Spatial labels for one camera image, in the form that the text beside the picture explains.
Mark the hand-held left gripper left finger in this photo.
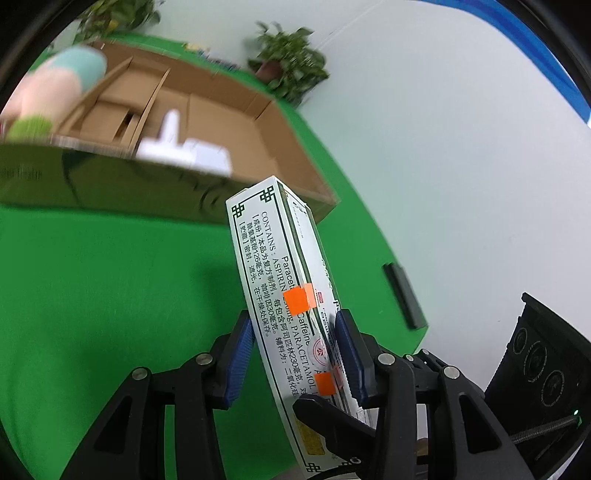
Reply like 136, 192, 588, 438
60, 310, 256, 480

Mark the black braided cable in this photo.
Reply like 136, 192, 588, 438
512, 412, 583, 446

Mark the white hair dryer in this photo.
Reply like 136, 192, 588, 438
137, 109, 232, 177

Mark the white and green medicine box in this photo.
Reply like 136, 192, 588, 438
225, 175, 384, 474

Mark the green tablecloth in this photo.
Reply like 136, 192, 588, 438
0, 30, 405, 480

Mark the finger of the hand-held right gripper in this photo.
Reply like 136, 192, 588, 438
294, 395, 378, 463

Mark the potted plant in white mug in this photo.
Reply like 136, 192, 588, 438
76, 0, 162, 43

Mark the blue tissue box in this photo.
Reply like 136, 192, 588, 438
191, 45, 238, 71

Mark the potted plant in brown pot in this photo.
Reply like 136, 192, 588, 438
247, 21, 331, 110

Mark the pastel plush toy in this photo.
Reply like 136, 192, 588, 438
0, 45, 108, 143

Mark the black flat bar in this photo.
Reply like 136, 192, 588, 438
382, 263, 428, 331

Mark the large cardboard box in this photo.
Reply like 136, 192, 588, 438
0, 39, 338, 227

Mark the narrow cardboard box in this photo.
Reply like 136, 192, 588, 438
51, 58, 171, 158

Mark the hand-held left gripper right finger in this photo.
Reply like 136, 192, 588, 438
334, 310, 534, 480

